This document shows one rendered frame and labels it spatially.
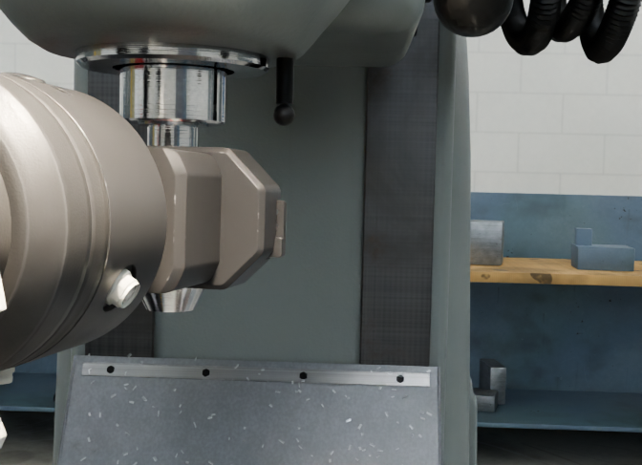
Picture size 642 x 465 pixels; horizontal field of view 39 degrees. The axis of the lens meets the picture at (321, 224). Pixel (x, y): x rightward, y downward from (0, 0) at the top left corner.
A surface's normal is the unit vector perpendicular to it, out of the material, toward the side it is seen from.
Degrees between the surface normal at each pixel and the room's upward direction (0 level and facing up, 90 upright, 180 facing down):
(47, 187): 80
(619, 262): 90
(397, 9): 118
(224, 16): 149
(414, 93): 90
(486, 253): 90
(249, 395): 63
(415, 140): 90
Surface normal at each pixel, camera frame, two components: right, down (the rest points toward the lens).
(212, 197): 0.97, 0.04
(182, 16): 0.11, 0.89
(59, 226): 0.54, 0.00
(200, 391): -0.03, -0.40
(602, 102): -0.04, 0.05
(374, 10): -0.04, 0.50
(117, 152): 0.85, -0.48
